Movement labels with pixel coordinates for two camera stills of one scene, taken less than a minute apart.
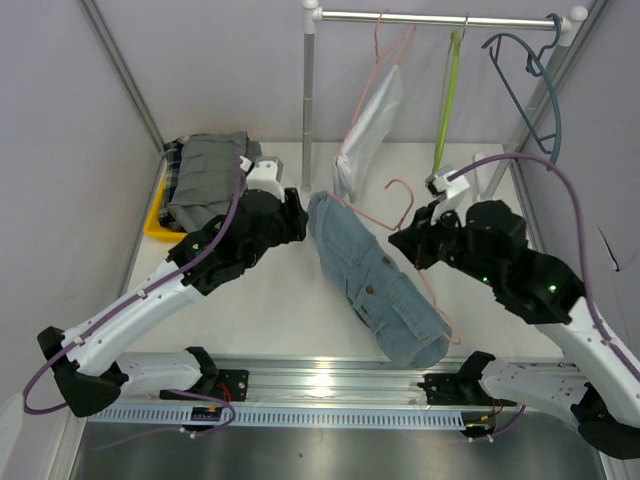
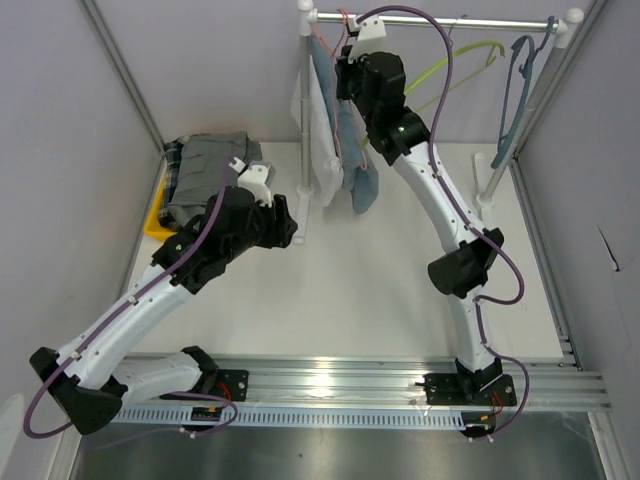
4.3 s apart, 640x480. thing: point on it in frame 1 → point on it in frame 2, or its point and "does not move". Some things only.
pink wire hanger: x=454 y=341 → x=335 y=69
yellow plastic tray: x=153 y=228 does not move
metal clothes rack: x=312 y=16 does not move
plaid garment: x=173 y=150 does not move
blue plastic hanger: x=534 y=70 → x=507 y=143
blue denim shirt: x=402 y=317 → x=360 y=172
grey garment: x=206 y=176 does not move
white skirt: x=349 y=159 → x=326 y=175
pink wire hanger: x=378 y=59 → x=332 y=53
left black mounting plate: x=227 y=384 does not move
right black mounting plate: x=460 y=388 does not move
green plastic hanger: x=449 y=98 → x=492 y=46
